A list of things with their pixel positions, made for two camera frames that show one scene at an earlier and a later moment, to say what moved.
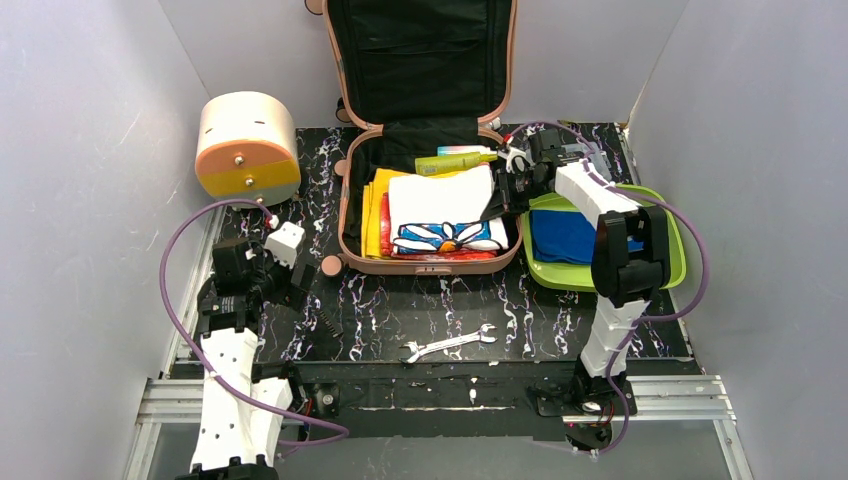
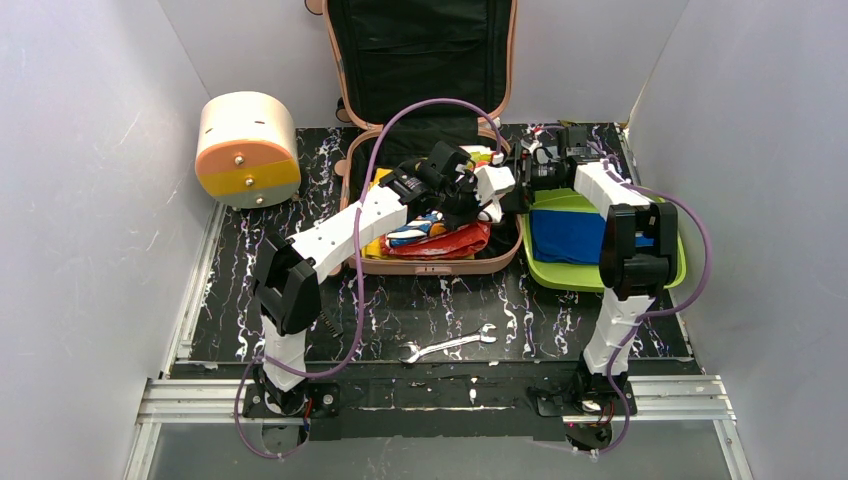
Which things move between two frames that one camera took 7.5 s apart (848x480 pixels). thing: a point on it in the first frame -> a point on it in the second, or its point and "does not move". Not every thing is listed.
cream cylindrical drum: x=247 y=148 does not move
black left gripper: x=295 y=283 -> x=460 y=196
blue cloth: x=566 y=235 does not move
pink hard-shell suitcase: x=415 y=76 does not move
